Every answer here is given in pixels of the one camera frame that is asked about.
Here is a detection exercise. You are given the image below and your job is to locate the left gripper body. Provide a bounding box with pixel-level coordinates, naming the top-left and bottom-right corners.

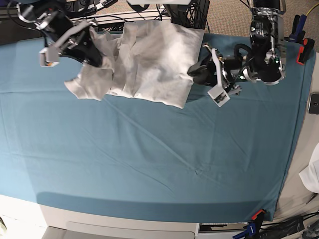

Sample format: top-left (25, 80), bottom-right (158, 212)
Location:
top-left (204, 49), bottom-right (246, 95)

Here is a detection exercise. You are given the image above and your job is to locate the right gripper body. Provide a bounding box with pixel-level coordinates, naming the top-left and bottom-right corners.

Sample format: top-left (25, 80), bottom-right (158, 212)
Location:
top-left (44, 19), bottom-right (99, 56)

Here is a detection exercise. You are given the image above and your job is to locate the white T-shirt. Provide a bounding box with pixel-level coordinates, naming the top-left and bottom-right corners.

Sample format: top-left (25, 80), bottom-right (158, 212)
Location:
top-left (64, 20), bottom-right (204, 109)

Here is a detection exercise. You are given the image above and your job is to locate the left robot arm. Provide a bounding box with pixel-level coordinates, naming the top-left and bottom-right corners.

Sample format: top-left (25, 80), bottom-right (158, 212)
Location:
top-left (187, 0), bottom-right (286, 95)

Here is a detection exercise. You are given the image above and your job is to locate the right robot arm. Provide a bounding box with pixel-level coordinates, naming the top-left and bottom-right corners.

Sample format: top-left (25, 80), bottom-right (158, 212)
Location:
top-left (15, 0), bottom-right (103, 67)

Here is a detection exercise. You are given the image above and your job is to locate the blue black clamp top right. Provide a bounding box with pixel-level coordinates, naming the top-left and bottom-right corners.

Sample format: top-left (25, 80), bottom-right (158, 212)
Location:
top-left (284, 14), bottom-right (307, 44)

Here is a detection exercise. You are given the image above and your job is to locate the blue black clamp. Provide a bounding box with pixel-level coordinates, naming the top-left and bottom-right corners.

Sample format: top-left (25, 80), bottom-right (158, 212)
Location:
top-left (284, 14), bottom-right (307, 44)
top-left (232, 219), bottom-right (263, 239)

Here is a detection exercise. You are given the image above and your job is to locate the orange black clamp top right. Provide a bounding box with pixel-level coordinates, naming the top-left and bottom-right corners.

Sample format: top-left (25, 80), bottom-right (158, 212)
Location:
top-left (296, 38), bottom-right (315, 65)

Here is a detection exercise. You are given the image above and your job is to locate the orange black clamp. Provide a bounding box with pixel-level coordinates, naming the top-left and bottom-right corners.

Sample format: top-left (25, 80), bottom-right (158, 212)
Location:
top-left (252, 209), bottom-right (267, 221)
top-left (296, 38), bottom-right (315, 65)

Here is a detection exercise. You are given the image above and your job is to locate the silver device at right edge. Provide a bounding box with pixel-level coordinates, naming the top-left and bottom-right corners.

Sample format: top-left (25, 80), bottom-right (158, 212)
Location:
top-left (308, 92), bottom-right (319, 115)

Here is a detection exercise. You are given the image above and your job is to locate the teal table cloth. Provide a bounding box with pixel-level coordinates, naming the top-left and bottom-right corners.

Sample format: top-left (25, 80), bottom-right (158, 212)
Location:
top-left (0, 39), bottom-right (316, 223)

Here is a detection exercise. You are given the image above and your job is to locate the white cloth at right edge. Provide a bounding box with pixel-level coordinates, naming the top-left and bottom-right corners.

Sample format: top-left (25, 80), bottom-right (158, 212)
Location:
top-left (299, 155), bottom-right (319, 194)

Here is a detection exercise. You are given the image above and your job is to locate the orange black clamp bottom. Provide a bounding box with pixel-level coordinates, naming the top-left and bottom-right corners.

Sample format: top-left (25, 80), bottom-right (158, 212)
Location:
top-left (252, 209), bottom-right (267, 221)

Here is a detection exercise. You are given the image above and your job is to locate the blue black clamp bottom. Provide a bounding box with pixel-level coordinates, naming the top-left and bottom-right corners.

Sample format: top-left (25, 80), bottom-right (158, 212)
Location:
top-left (232, 219), bottom-right (263, 239)

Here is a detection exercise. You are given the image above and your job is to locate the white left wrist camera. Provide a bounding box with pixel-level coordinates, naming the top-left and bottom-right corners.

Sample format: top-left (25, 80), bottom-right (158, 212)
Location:
top-left (207, 85), bottom-right (230, 107)

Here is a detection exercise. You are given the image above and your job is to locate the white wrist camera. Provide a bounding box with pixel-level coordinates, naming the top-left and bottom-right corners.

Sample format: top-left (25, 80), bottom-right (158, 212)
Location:
top-left (207, 85), bottom-right (230, 107)
top-left (39, 47), bottom-right (59, 67)

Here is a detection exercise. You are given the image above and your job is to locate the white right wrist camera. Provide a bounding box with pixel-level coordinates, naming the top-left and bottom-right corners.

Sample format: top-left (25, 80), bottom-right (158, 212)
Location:
top-left (39, 47), bottom-right (59, 67)

